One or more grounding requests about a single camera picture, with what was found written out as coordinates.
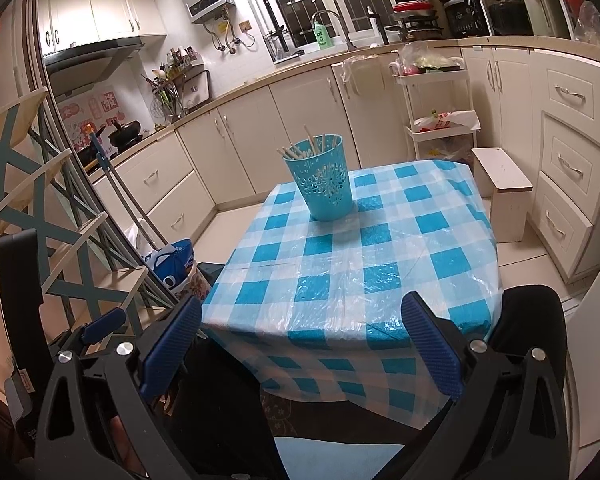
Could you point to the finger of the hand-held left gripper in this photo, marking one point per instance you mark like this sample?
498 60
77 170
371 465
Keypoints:
102 325

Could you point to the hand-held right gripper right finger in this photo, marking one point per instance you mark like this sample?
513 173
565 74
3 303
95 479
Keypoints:
432 340

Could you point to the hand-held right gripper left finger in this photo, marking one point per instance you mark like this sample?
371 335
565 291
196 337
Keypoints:
172 340

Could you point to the blue perforated plastic basket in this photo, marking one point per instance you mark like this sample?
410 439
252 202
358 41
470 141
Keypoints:
325 195

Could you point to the pile of wooden chopsticks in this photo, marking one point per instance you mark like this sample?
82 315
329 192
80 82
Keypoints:
310 141

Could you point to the patterned bin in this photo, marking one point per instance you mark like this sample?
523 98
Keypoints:
195 287

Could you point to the blue checked tablecloth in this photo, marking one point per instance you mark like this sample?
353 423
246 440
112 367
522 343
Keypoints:
380 270

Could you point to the black wok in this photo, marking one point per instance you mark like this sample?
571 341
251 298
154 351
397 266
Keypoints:
126 135
87 155

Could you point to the wooden lattice shelf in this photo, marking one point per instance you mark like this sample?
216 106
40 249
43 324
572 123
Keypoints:
15 110

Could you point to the white wooden stool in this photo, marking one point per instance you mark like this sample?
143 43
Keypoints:
502 170

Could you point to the white base cabinets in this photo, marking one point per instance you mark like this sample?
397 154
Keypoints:
240 150

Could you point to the white red printed plastic bag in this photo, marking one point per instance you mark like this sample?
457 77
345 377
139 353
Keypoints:
445 121

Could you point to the white drawer unit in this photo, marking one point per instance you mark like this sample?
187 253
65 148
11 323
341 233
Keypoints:
570 160

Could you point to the range hood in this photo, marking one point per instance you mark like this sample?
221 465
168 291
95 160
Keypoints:
90 57

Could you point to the white rolling cart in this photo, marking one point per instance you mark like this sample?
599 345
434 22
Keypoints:
430 80

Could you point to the hanging white plastic bag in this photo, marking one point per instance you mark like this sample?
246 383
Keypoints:
360 75

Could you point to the bag of vegetables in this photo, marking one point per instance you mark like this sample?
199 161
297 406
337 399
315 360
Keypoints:
425 60

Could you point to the white upper cabinets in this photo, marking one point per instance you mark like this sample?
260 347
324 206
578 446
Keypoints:
105 12

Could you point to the metal kitchen faucet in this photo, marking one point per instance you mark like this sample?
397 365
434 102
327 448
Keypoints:
347 35

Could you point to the green dish soap bottle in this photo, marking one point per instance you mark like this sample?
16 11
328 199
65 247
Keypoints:
322 37

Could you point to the black countertop oven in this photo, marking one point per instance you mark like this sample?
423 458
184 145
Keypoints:
462 17

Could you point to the stack of pans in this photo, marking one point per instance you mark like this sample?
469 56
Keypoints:
415 15

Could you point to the black appliance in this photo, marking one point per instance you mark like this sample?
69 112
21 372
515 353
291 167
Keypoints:
505 17

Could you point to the white electric water boiler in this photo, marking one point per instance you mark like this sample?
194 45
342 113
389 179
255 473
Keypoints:
535 7

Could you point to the clear plastic bag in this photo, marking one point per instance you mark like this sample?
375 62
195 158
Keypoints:
595 25

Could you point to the barred window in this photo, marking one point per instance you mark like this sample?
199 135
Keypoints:
290 0

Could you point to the red white wall stickers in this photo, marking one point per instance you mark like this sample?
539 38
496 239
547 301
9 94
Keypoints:
107 100

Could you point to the wall utensil rack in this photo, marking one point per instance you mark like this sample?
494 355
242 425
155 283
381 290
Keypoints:
167 90

